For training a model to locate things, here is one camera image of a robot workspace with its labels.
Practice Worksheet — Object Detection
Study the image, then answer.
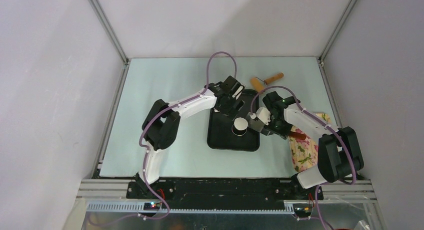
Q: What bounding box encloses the wooden dough roller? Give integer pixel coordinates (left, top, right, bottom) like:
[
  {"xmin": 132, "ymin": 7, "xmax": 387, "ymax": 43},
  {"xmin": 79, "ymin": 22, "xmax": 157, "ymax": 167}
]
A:
[{"xmin": 249, "ymin": 72, "xmax": 284, "ymax": 92}]

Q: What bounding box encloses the black baking tray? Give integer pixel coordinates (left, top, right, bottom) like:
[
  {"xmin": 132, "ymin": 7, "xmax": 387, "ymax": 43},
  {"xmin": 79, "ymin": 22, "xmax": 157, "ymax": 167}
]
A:
[{"xmin": 206, "ymin": 89, "xmax": 260, "ymax": 152}]

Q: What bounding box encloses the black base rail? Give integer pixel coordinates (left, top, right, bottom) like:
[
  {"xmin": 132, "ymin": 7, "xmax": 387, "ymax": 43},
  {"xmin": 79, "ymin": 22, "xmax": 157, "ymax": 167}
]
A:
[{"xmin": 126, "ymin": 177, "xmax": 324, "ymax": 211}]

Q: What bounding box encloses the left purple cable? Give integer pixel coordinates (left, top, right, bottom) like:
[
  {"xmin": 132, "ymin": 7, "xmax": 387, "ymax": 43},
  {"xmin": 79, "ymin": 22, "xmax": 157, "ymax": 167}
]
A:
[{"xmin": 138, "ymin": 51, "xmax": 239, "ymax": 221}]

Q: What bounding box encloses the small round metal cup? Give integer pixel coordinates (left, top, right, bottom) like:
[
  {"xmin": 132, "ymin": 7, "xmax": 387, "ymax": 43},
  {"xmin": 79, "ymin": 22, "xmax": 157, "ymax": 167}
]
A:
[{"xmin": 231, "ymin": 125, "xmax": 247, "ymax": 136}]

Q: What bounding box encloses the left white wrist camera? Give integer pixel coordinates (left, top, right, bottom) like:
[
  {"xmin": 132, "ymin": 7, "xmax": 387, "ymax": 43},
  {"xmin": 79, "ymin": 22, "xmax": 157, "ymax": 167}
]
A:
[{"xmin": 232, "ymin": 84, "xmax": 245, "ymax": 100}]

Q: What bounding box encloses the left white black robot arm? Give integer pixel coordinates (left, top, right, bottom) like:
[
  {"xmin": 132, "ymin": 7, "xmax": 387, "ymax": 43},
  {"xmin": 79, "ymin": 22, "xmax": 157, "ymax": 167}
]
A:
[{"xmin": 138, "ymin": 76, "xmax": 245, "ymax": 198}]

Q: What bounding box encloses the metal spatula with red handle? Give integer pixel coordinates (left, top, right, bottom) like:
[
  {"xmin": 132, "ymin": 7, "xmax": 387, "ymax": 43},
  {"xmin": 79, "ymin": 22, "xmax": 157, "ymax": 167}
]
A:
[{"xmin": 245, "ymin": 113, "xmax": 307, "ymax": 141}]

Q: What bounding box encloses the floral cloth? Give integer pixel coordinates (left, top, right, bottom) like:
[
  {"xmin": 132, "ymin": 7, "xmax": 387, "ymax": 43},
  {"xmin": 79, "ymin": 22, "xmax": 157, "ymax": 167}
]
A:
[{"xmin": 288, "ymin": 113, "xmax": 332, "ymax": 173}]

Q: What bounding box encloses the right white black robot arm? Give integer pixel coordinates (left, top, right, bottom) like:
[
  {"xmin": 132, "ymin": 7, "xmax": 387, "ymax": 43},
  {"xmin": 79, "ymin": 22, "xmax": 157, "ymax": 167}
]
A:
[{"xmin": 262, "ymin": 91, "xmax": 364, "ymax": 199}]

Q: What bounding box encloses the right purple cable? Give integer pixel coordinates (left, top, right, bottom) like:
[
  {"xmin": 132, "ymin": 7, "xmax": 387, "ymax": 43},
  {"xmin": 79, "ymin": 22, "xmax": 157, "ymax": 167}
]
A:
[{"xmin": 250, "ymin": 85, "xmax": 358, "ymax": 230}]

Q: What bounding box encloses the aluminium frame with cable duct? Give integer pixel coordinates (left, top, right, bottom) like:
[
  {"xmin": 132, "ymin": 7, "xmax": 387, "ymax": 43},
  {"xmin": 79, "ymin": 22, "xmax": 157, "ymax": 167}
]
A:
[{"xmin": 76, "ymin": 178, "xmax": 386, "ymax": 230}]

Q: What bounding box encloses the purple cable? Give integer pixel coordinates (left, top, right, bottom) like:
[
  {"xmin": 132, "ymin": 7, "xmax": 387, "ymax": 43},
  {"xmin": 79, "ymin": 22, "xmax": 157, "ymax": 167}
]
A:
[
  {"xmin": 138, "ymin": 51, "xmax": 239, "ymax": 221},
  {"xmin": 250, "ymin": 85, "xmax": 358, "ymax": 230}
]

